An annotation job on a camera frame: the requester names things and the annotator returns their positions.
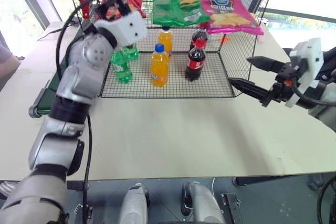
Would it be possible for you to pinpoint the cola bottle red cap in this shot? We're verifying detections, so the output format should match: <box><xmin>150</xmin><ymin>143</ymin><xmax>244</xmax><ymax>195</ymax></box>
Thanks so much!
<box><xmin>191</xmin><ymin>28</ymin><xmax>209</xmax><ymax>51</ymax></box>
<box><xmin>184</xmin><ymin>39</ymin><xmax>206</xmax><ymax>81</ymax></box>

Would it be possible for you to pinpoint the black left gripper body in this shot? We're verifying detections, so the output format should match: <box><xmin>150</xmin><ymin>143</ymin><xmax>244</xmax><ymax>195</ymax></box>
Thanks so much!
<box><xmin>104</xmin><ymin>11</ymin><xmax>127</xmax><ymax>23</ymax></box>

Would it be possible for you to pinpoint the green chip bag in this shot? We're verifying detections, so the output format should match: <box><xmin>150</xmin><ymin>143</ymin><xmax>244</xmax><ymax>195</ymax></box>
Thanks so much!
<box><xmin>152</xmin><ymin>0</ymin><xmax>212</xmax><ymax>28</ymax></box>

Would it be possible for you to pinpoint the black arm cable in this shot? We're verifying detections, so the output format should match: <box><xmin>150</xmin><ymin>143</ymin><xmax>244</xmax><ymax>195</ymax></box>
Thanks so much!
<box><xmin>55</xmin><ymin>0</ymin><xmax>124</xmax><ymax>224</ymax></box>
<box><xmin>292</xmin><ymin>76</ymin><xmax>336</xmax><ymax>110</ymax></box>

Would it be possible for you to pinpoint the green soda bottle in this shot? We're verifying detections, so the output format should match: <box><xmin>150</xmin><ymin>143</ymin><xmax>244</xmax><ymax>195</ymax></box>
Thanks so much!
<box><xmin>123</xmin><ymin>43</ymin><xmax>140</xmax><ymax>61</ymax></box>
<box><xmin>110</xmin><ymin>49</ymin><xmax>133</xmax><ymax>84</ymax></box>

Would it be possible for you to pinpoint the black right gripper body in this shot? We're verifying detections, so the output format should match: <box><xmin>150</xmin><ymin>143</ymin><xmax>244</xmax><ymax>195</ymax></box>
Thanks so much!
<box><xmin>261</xmin><ymin>62</ymin><xmax>300</xmax><ymax>107</ymax></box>

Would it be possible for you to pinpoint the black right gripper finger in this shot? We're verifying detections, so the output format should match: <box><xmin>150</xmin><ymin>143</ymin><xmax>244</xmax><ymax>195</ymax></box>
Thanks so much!
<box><xmin>227</xmin><ymin>77</ymin><xmax>271</xmax><ymax>102</ymax></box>
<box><xmin>246</xmin><ymin>56</ymin><xmax>286</xmax><ymax>74</ymax></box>

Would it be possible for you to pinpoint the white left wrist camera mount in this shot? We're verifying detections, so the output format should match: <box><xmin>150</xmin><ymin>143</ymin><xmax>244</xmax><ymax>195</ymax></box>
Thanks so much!
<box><xmin>94</xmin><ymin>11</ymin><xmax>148</xmax><ymax>49</ymax></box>

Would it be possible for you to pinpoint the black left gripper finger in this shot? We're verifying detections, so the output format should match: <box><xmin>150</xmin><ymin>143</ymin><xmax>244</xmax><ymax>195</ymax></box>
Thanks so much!
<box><xmin>95</xmin><ymin>0</ymin><xmax>111</xmax><ymax>22</ymax></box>
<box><xmin>118</xmin><ymin>0</ymin><xmax>132</xmax><ymax>16</ymax></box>

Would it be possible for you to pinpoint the green conveyor belt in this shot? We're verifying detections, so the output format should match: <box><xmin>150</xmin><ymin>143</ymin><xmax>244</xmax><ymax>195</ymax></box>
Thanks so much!
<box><xmin>28</xmin><ymin>22</ymin><xmax>89</xmax><ymax>119</ymax></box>

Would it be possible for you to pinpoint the striped fabric item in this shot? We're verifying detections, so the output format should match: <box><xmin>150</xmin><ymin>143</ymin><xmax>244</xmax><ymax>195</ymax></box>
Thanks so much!
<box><xmin>0</xmin><ymin>180</ymin><xmax>17</xmax><ymax>199</ymax></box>

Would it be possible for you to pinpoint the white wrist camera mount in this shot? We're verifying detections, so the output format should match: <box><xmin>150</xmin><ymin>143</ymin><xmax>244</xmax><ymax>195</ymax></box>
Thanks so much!
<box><xmin>285</xmin><ymin>37</ymin><xmax>325</xmax><ymax>108</ymax></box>
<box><xmin>94</xmin><ymin>11</ymin><xmax>148</xmax><ymax>49</ymax></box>

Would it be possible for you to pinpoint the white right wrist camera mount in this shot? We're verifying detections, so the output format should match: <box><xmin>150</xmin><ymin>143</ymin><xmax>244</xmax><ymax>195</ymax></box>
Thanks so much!
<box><xmin>285</xmin><ymin>37</ymin><xmax>325</xmax><ymax>108</ymax></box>

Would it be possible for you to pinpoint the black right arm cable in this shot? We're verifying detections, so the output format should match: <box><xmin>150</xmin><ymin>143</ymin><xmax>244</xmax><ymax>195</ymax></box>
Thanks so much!
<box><xmin>292</xmin><ymin>76</ymin><xmax>336</xmax><ymax>110</ymax></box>

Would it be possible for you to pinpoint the black metal bracket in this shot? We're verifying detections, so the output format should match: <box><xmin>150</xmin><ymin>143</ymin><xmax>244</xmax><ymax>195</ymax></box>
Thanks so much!
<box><xmin>221</xmin><ymin>192</ymin><xmax>244</xmax><ymax>224</ymax></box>

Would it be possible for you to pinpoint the orange soda bottle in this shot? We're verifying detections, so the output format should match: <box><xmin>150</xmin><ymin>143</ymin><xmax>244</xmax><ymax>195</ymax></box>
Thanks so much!
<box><xmin>151</xmin><ymin>43</ymin><xmax>170</xmax><ymax>88</ymax></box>
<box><xmin>157</xmin><ymin>26</ymin><xmax>174</xmax><ymax>62</ymax></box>

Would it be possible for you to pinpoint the black wire rack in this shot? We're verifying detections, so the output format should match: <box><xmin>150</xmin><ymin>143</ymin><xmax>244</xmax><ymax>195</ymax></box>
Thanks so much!
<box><xmin>64</xmin><ymin>0</ymin><xmax>279</xmax><ymax>99</ymax></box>

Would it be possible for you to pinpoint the black floor cable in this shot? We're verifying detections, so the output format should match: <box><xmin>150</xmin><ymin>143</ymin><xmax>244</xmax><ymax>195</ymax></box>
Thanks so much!
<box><xmin>316</xmin><ymin>175</ymin><xmax>336</xmax><ymax>224</ymax></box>

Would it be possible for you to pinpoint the silver rounded shape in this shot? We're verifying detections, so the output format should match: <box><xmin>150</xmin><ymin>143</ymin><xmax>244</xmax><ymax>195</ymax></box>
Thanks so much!
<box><xmin>181</xmin><ymin>180</ymin><xmax>227</xmax><ymax>224</ymax></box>
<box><xmin>118</xmin><ymin>183</ymin><xmax>150</xmax><ymax>224</ymax></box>

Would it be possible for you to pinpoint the pink chip bag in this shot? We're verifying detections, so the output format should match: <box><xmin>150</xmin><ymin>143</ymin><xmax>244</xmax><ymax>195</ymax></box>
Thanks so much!
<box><xmin>198</xmin><ymin>0</ymin><xmax>265</xmax><ymax>36</ymax></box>

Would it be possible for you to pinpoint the black table base bar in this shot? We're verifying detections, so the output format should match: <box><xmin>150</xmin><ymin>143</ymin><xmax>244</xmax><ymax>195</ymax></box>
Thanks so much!
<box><xmin>233</xmin><ymin>174</ymin><xmax>312</xmax><ymax>187</ymax></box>

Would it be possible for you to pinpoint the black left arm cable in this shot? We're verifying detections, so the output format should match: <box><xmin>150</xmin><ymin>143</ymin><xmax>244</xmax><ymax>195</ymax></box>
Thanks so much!
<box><xmin>55</xmin><ymin>0</ymin><xmax>124</xmax><ymax>224</ymax></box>

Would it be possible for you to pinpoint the bystander in grey clothing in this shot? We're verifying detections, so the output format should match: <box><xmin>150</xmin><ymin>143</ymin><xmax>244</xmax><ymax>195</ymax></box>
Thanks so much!
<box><xmin>0</xmin><ymin>31</ymin><xmax>21</xmax><ymax>91</ymax></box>

